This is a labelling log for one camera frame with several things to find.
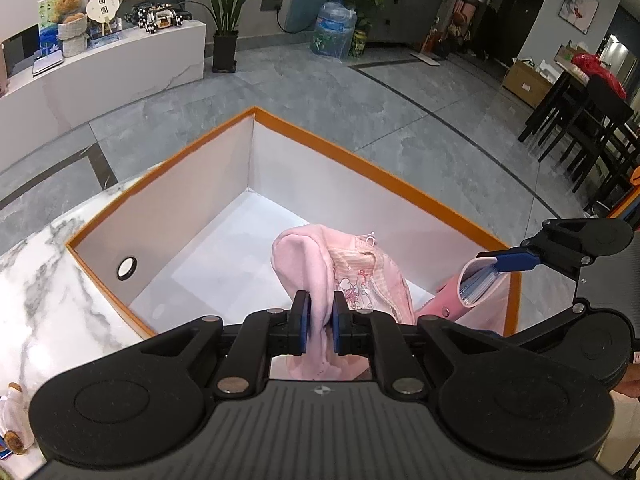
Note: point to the brown cardboard carton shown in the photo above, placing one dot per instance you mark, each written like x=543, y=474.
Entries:
x=527, y=82

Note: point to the white black toy car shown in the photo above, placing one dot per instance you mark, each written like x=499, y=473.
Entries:
x=170, y=16

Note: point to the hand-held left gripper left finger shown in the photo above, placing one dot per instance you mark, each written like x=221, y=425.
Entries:
x=300, y=322

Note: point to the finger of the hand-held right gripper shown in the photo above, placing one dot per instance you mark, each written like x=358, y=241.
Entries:
x=550, y=324
x=515, y=260

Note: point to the dark wall socket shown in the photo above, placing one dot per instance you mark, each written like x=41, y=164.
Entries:
x=271, y=5

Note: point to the pink child garment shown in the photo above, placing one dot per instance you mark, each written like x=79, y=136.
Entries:
x=305, y=260

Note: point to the black dining chair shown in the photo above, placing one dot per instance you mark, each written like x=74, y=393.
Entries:
x=605, y=125

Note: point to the pink round gift box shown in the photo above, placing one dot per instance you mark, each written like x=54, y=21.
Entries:
x=463, y=10

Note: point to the dark grey drawer cabinet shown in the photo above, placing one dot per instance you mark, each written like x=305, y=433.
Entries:
x=415, y=5

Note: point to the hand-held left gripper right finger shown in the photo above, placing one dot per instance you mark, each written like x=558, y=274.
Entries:
x=341, y=325

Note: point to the clear blue display box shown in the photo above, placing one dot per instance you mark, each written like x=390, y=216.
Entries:
x=105, y=37

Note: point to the large blue water bottle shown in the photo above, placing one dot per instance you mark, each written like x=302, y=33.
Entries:
x=332, y=30

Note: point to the brown teddy bear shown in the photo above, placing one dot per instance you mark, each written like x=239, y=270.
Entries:
x=69, y=5

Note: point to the blue green landscape painting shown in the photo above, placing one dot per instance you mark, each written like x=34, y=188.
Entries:
x=46, y=35

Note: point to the tall leafy potted plant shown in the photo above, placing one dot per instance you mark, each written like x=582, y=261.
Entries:
x=225, y=52

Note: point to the grey laptop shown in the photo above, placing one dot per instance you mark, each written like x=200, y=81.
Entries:
x=48, y=64

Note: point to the orange-rimmed white box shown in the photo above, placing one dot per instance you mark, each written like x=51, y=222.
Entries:
x=200, y=210

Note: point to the checkered toy car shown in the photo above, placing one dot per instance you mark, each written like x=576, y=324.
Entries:
x=139, y=17

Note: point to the white marble television console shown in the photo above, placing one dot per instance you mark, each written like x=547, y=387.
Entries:
x=125, y=70

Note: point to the flower wall picture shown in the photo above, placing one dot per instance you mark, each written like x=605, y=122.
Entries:
x=581, y=7

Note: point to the person's right hand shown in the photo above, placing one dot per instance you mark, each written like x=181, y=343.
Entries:
x=632, y=382

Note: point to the white round hand fan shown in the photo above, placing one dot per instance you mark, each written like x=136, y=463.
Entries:
x=104, y=7

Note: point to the red plastic bag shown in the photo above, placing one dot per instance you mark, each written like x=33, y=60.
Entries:
x=600, y=72

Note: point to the pink snap card holder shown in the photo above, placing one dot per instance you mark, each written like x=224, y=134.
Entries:
x=450, y=305

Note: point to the brown capybara plush blue outfit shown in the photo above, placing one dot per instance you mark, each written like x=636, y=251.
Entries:
x=17, y=410

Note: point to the wooden floor board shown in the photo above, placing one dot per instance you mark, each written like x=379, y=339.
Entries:
x=426, y=59

